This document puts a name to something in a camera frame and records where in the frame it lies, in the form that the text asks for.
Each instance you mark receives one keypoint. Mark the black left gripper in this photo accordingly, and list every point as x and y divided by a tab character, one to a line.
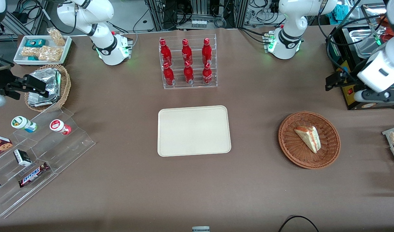
347	78

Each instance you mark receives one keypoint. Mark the triangular sandwich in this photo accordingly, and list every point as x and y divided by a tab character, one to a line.
309	138

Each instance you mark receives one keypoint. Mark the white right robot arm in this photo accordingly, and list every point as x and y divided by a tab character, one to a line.
87	13

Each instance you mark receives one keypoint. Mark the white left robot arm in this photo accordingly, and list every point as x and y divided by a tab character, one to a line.
290	19

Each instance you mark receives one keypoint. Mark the light wicker basket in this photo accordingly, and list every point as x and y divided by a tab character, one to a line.
65	85

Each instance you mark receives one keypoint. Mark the white rectangular snack tray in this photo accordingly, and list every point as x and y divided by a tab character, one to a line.
19	54

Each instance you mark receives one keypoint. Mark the clear tray of pastries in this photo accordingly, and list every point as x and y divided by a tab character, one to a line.
388	132

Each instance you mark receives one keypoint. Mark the round brown wicker basket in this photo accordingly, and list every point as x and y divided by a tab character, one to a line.
293	151

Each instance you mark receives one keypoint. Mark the beige rectangular tray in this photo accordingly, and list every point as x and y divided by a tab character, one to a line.
193	130

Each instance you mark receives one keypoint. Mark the silver foil packages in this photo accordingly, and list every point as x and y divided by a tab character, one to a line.
50	83

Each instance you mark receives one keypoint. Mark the green lid yogurt cup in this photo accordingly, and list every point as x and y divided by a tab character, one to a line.
23	123

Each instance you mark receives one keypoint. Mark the small teal snack box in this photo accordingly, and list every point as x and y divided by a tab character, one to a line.
33	58

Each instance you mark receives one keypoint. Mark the red lid yogurt cup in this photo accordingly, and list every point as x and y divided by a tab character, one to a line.
59	126

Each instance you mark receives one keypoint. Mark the black food warmer cabinet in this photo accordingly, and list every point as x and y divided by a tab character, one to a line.
343	48

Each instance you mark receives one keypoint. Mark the clear bag of puffed snacks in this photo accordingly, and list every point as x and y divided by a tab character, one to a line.
29	52
57	37
51	53

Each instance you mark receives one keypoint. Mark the large teal snack box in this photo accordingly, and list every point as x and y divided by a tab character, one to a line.
35	43

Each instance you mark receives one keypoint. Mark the clear acrylic stepped display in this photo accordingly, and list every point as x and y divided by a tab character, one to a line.
64	151

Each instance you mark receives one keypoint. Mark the small black white carton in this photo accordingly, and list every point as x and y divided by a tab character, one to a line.
22	157

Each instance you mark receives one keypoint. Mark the teal plastic bag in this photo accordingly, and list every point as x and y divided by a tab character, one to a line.
343	13

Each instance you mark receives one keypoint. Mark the snickers chocolate bar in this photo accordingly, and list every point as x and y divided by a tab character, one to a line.
33	174

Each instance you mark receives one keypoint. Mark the clear acrylic bottle rack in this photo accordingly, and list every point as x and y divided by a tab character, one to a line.
213	82

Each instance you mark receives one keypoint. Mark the red soda bottle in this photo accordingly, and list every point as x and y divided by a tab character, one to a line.
186	51
206	51
188	74
207	74
168	75
165	51

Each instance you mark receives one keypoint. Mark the row of white vials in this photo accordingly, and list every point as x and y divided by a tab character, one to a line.
198	23

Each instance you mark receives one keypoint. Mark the grey device edge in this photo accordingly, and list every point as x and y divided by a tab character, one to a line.
200	229

